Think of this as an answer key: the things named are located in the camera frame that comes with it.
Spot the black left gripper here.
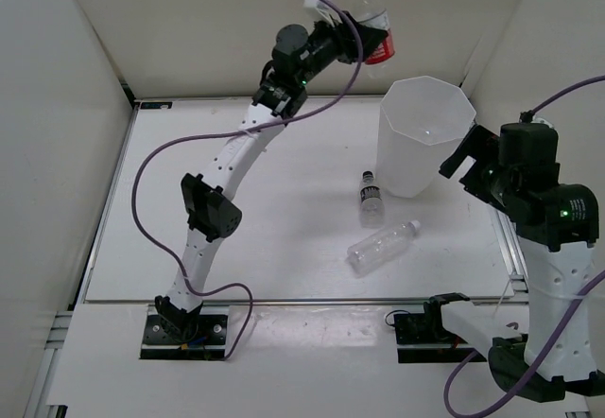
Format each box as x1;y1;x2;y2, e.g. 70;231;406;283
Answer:
295;9;388;86

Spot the red label plastic bottle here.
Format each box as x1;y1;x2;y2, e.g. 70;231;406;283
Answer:
352;0;395;78

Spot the black label plastic bottle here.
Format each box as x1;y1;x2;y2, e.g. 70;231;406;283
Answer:
358;170;385;228

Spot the clear unlabeled plastic bottle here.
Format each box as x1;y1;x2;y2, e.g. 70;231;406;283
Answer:
346;220;422;276

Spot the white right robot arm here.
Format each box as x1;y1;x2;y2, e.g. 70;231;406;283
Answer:
424;123;604;403

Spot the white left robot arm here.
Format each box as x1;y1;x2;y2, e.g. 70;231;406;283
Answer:
155;21;390;343

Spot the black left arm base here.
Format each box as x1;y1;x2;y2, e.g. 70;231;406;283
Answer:
139;307;229;361

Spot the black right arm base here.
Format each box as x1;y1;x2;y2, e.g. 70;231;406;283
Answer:
384;309;473;364

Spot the white octagonal plastic bin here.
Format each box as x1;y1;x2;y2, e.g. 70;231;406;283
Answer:
375;76;476;199

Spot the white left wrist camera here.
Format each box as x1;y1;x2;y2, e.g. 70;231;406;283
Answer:
302;0;335;26

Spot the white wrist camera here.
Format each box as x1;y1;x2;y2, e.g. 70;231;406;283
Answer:
302;0;335;26
519;110;554;129

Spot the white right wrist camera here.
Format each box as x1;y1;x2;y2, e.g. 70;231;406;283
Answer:
519;110;554;129

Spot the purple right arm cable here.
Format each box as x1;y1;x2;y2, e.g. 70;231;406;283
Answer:
443;75;605;417

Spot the aluminium table edge rail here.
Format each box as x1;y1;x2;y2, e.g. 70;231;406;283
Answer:
83;297;500;306

